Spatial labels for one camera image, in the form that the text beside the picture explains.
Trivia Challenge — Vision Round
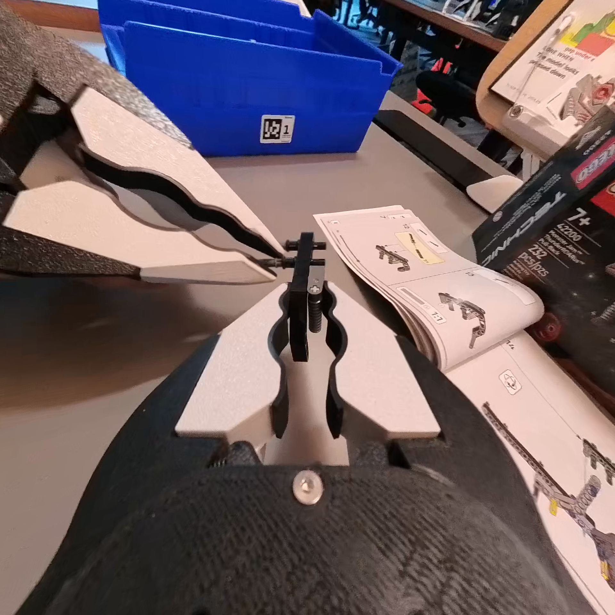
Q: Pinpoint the open instruction booklet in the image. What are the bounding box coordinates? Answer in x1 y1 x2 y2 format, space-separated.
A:
312 206 615 615

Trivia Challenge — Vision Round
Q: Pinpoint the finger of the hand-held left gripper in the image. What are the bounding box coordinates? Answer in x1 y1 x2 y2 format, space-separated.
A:
4 180 279 285
70 86 285 258

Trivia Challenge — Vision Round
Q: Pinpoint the white rounded foot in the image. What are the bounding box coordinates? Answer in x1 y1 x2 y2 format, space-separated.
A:
466 174 523 213

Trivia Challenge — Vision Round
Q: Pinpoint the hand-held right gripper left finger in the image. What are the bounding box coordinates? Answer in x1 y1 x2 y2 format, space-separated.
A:
175 283 290 464

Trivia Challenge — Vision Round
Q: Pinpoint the printed sheet on board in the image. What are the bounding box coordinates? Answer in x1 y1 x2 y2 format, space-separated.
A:
476 0 615 154

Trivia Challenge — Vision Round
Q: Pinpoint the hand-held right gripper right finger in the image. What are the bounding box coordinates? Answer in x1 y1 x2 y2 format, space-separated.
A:
326 283 440 464

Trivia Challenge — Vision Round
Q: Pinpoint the grey desk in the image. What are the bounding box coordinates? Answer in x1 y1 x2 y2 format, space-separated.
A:
0 26 529 615

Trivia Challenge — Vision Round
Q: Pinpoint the black toy beam assembly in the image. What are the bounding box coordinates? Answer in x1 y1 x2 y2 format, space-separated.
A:
283 232 328 362

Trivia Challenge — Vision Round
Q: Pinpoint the black toy set box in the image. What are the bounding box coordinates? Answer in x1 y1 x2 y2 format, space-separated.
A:
471 103 615 399

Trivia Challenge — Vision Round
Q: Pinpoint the blue plastic bin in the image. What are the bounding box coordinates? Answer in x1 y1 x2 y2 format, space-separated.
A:
97 0 403 78
124 19 386 157

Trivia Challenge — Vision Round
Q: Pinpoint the black office chair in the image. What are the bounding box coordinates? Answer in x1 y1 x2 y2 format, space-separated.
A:
415 58 481 128

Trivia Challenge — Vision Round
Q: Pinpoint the wooden table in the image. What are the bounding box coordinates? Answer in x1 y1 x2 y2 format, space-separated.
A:
380 0 510 53

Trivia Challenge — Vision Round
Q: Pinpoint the black flat bar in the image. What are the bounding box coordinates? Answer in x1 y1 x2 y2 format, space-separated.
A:
375 110 517 193

